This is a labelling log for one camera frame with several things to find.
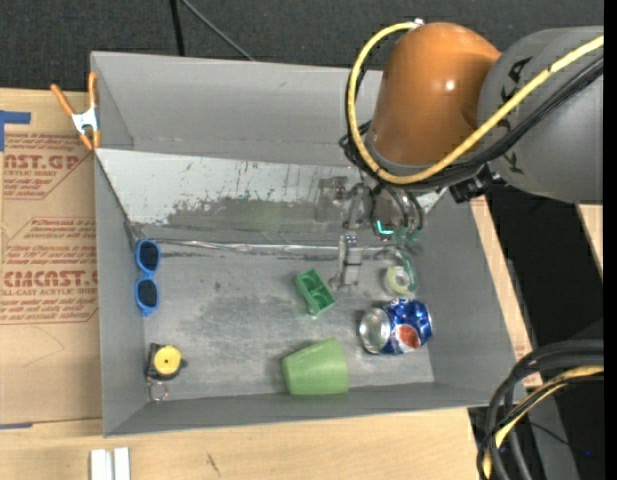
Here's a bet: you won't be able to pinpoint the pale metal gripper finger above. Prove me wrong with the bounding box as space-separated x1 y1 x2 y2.
331 177 365 230
331 233 364 292

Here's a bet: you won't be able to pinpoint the green toy building brick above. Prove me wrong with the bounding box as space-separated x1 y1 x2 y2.
293 268 338 317

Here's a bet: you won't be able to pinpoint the clear tape roll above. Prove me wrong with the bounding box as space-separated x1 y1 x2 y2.
383 250 419 298

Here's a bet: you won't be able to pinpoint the crushed blue soda can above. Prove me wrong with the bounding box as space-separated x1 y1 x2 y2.
357 297 435 356

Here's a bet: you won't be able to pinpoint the green plastic cup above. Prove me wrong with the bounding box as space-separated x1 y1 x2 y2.
280 336 351 397

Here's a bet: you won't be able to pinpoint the grey metal bin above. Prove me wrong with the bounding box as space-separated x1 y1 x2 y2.
89 51 532 438

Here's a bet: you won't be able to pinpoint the blue sunglasses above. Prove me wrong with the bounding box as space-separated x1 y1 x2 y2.
133 238 162 318

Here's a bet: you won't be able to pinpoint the yellow and black tape measure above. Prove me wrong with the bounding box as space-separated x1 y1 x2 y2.
144 342 190 402

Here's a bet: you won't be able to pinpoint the brown cardboard board, red print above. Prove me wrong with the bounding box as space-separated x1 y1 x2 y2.
0 86 104 427

